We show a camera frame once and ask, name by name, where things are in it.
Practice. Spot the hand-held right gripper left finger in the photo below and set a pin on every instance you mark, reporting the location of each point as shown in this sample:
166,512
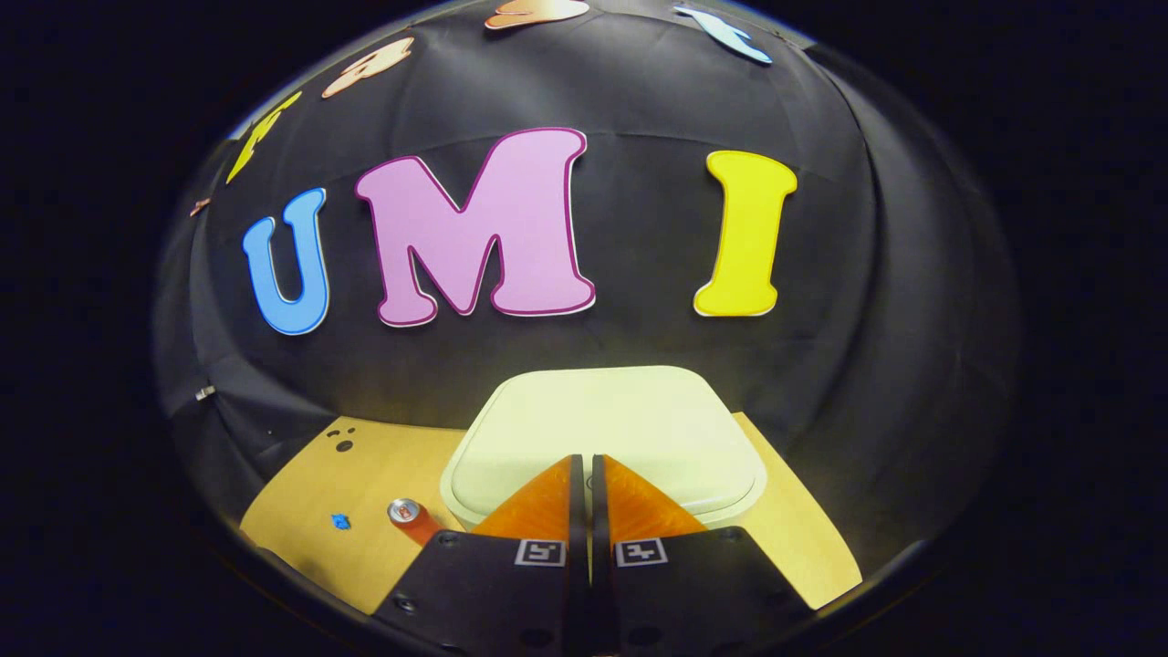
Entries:
578,584

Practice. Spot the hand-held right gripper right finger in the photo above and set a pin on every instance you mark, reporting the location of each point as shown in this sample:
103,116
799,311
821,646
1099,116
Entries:
602,584

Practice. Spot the pale green desktop garbage bin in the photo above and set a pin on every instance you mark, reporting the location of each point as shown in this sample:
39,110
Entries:
620,420

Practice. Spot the orange pop can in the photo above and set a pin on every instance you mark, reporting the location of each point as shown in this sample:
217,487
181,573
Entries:
415,525

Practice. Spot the blue paper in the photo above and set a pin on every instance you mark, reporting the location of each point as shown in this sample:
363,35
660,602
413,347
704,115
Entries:
340,522

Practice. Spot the black backdrop cloth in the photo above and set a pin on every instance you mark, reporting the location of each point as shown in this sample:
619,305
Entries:
639,347

